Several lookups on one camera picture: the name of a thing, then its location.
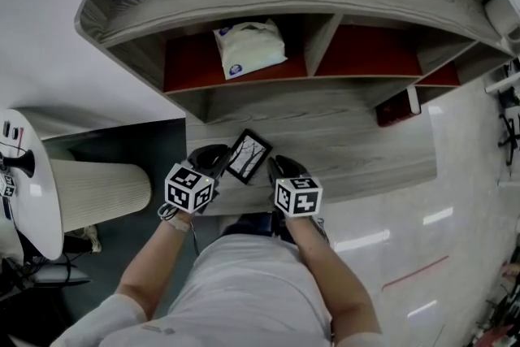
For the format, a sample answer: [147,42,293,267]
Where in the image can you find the person's light grey shirt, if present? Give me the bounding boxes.
[48,233,391,347]

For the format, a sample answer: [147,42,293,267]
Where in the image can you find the person's dark trousers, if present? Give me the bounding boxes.
[221,213,297,244]

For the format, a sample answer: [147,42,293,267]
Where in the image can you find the person's right forearm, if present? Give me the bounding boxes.
[284,215,383,338]

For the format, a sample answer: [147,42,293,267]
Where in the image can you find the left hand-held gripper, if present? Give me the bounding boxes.
[164,145,231,213]

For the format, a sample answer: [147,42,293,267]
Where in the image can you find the person's left forearm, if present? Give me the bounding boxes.
[115,210,196,318]

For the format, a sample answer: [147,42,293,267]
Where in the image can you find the black office chair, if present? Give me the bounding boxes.
[497,109,520,167]

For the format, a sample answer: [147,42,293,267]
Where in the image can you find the spare hand-held gripper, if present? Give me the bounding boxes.
[0,173,17,198]

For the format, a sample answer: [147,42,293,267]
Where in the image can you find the dark green floor carpet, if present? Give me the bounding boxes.
[40,117,196,338]

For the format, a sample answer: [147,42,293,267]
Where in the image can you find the white soft tissue packet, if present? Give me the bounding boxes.
[214,18,288,81]

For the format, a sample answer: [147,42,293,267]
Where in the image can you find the red floor tape line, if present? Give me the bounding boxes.
[381,254,450,292]

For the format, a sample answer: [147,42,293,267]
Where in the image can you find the white cylindrical container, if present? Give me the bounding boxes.
[483,0,520,40]

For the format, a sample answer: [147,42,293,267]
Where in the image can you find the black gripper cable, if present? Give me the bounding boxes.
[157,202,203,257]

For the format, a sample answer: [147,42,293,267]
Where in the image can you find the white round pedestal table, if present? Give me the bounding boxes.
[0,108,154,261]

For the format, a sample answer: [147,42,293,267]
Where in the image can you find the dark grey chair base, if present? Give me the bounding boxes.
[24,263,93,290]

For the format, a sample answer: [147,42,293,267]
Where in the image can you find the dark red hardcover book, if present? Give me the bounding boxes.
[375,87,422,128]

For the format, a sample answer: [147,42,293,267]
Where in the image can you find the cluttered metal rack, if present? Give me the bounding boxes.
[474,284,520,347]

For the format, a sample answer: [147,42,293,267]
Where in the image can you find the light wood-grain table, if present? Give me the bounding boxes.
[184,93,440,216]

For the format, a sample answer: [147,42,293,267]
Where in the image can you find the small black picture frame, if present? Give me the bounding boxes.
[225,128,273,186]

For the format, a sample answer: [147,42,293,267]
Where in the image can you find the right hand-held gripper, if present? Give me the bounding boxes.
[266,154,324,219]

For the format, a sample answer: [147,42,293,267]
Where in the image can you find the white wrist strap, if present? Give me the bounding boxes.
[168,214,195,233]

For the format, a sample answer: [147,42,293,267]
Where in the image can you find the black flared stand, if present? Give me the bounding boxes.
[0,150,36,178]

